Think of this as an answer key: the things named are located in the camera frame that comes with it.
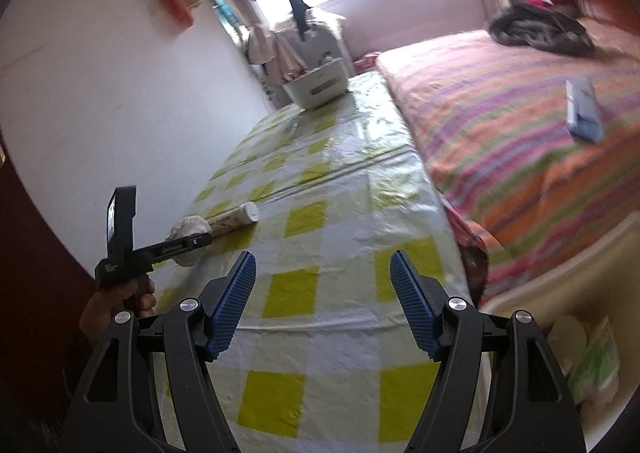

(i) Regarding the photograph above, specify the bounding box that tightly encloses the dark wooden door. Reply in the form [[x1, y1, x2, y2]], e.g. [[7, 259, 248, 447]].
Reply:
[[0, 143, 96, 453]]

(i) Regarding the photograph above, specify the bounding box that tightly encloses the person's left hand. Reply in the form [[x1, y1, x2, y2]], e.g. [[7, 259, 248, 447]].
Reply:
[[80, 278, 157, 334]]

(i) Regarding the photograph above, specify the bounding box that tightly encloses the white round container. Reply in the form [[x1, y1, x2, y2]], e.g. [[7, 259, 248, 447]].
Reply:
[[281, 58, 349, 110]]

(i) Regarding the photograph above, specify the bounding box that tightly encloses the grey blanket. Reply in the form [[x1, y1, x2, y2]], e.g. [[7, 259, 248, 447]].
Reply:
[[487, 3, 596, 58]]

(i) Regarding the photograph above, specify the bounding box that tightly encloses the white appliance with cover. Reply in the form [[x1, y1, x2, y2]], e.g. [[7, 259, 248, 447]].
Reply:
[[277, 8, 353, 74]]

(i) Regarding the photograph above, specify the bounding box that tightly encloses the bed with striped sheet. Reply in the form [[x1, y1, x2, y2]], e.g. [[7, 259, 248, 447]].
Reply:
[[375, 16, 640, 314]]

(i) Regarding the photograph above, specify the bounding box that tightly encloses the green and white plastic bag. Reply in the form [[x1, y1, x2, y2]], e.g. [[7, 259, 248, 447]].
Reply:
[[570, 315, 623, 404]]

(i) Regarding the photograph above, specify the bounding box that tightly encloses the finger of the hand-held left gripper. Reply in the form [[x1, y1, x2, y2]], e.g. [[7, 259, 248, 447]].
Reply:
[[150, 234, 213, 261]]

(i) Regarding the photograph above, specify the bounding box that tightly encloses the cream plastic trash bin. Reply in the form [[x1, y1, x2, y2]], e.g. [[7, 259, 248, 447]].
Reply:
[[480, 218, 640, 453]]

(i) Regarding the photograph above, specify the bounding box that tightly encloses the black hanging garment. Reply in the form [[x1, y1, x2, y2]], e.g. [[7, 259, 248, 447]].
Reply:
[[270, 0, 313, 41]]

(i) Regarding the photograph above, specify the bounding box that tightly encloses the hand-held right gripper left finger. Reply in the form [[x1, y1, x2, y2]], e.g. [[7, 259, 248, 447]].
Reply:
[[62, 250, 258, 453]]

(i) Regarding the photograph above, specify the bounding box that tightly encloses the patterned tube with white cap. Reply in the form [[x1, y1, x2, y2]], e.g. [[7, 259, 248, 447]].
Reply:
[[207, 202, 261, 238]]

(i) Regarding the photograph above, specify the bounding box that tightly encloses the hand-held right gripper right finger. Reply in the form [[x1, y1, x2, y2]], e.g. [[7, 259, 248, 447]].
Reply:
[[390, 249, 586, 453]]

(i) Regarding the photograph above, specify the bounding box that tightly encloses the white tissue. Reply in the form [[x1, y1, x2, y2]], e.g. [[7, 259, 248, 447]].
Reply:
[[167, 214, 216, 268]]

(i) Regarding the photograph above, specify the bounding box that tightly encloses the yellow checkered plastic tablecloth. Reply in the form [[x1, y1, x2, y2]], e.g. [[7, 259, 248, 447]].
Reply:
[[150, 70, 481, 453]]

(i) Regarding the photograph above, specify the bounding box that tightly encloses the blue and white flat box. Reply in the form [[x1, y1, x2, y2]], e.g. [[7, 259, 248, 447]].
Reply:
[[565, 77, 605, 143]]

